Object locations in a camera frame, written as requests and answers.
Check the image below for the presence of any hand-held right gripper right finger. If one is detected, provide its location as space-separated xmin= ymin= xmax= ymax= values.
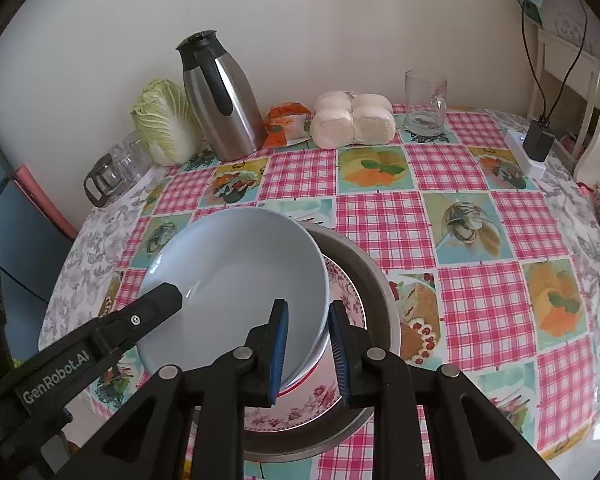
xmin=327 ymin=300 xmax=556 ymax=480

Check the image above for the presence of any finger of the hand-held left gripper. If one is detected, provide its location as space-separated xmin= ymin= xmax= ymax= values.
xmin=94 ymin=282 xmax=183 ymax=351

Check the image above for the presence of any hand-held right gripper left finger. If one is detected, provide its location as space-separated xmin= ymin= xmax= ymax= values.
xmin=87 ymin=299 xmax=291 ymax=480

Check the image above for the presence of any round floral plate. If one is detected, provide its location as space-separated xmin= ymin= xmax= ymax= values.
xmin=242 ymin=255 xmax=368 ymax=433

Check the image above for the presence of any stainless steel basin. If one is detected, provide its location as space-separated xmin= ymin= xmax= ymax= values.
xmin=240 ymin=225 xmax=403 ymax=463

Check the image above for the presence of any light blue bowl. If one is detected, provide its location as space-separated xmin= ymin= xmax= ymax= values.
xmin=136 ymin=207 xmax=331 ymax=381

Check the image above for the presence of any clear drinking glass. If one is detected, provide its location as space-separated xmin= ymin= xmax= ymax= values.
xmin=115 ymin=131 xmax=153 ymax=181

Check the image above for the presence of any blue panel with pink edge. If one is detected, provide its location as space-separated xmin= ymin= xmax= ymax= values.
xmin=0 ymin=135 xmax=78 ymax=311

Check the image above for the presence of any napa cabbage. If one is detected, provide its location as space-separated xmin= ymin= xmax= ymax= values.
xmin=131 ymin=78 xmax=203 ymax=165

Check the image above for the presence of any stainless steel thermos jug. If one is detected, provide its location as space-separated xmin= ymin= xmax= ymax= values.
xmin=175 ymin=31 xmax=268 ymax=162

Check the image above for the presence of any orange snack packet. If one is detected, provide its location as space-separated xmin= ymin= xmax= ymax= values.
xmin=264 ymin=103 xmax=312 ymax=148

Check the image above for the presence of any bag of steamed buns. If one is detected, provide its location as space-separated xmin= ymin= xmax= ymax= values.
xmin=310 ymin=91 xmax=397 ymax=150

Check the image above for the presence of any clear glass mug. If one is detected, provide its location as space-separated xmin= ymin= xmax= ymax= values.
xmin=404 ymin=70 xmax=449 ymax=136

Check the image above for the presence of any white power strip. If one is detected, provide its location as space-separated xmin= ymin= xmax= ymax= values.
xmin=505 ymin=129 xmax=548 ymax=177

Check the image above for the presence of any black charger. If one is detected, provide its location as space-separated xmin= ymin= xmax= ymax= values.
xmin=524 ymin=119 xmax=556 ymax=162

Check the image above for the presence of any white cutout chair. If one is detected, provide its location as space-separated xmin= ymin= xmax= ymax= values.
xmin=572 ymin=35 xmax=600 ymax=186

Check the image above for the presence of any white side cabinet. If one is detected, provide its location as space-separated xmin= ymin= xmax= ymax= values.
xmin=522 ymin=0 xmax=600 ymax=161

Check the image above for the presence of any teal cloth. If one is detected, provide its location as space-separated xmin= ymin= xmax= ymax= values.
xmin=512 ymin=0 xmax=546 ymax=28

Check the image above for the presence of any black charging cable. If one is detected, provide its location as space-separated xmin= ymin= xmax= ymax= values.
xmin=521 ymin=0 xmax=590 ymax=123

